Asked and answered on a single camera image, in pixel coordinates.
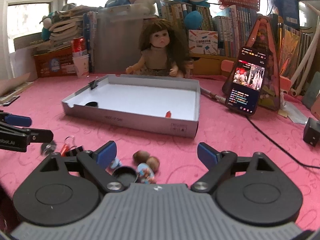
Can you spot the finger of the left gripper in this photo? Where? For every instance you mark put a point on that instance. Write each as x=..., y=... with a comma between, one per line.
x=39, y=135
x=16, y=120

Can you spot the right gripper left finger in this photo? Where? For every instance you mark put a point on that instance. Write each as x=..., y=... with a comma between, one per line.
x=93, y=166

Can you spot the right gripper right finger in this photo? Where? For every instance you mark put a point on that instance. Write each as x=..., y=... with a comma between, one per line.
x=219, y=165

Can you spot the clear suction cup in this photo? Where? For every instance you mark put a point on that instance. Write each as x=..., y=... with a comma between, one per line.
x=48, y=148

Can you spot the blue bear hair clip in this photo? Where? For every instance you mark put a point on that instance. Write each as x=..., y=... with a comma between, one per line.
x=116, y=163

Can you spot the large black binder clip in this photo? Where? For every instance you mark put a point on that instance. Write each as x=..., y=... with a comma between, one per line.
x=72, y=148

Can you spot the short red crayon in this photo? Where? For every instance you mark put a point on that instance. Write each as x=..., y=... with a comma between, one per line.
x=64, y=150

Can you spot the large black cap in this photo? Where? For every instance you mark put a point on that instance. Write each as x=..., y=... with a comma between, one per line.
x=125, y=175

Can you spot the brown chestnut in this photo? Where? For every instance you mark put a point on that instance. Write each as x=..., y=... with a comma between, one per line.
x=140, y=156
x=153, y=163

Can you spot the small black cap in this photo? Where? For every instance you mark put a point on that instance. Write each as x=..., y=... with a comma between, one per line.
x=92, y=104

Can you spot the long red crayon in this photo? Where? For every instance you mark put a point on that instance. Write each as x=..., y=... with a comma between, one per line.
x=168, y=114

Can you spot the pink towel mat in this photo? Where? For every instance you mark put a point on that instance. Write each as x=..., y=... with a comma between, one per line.
x=266, y=131

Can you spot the red plastic basket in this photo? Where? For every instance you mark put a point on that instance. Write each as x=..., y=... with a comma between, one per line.
x=55, y=63

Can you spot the small black binder clip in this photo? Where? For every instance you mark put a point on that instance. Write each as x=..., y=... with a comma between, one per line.
x=93, y=84

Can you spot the grey cardboard box tray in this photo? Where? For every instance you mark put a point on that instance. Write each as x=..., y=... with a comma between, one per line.
x=140, y=102

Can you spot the black smartphone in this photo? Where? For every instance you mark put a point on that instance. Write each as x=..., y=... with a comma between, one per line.
x=244, y=86

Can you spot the white paper cup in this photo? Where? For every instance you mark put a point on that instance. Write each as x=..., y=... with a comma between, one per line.
x=81, y=65

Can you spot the black power adapter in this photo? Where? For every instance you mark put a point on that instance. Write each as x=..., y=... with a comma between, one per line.
x=311, y=133

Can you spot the red soda can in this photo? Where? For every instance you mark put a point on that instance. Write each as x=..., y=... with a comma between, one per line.
x=79, y=47

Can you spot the colourful stationery box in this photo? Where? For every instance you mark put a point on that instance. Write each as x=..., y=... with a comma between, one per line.
x=203, y=42

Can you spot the brown haired doll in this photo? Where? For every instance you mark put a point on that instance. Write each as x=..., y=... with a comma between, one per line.
x=163, y=51

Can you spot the pink triangular phone stand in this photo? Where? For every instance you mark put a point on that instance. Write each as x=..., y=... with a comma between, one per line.
x=262, y=39

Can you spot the grey plastic storage bin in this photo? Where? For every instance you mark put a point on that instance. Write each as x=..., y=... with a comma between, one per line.
x=117, y=38

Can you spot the white cable connector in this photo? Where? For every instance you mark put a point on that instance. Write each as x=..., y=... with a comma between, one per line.
x=213, y=96

